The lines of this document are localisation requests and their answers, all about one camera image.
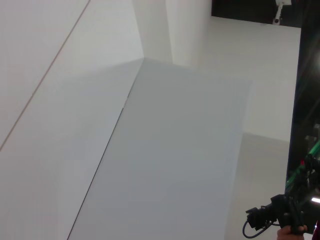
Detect white security camera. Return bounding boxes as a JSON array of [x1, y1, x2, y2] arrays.
[[271, 0, 293, 26]]

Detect person's hand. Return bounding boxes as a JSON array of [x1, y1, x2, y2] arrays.
[[276, 224, 309, 240]]

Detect dark glass window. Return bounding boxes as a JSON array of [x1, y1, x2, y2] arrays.
[[285, 0, 320, 201]]

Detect black wall panel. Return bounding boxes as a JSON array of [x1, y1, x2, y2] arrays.
[[211, 0, 303, 28]]

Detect black handheld camera rig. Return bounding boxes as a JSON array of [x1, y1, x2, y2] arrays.
[[242, 192, 320, 239]]

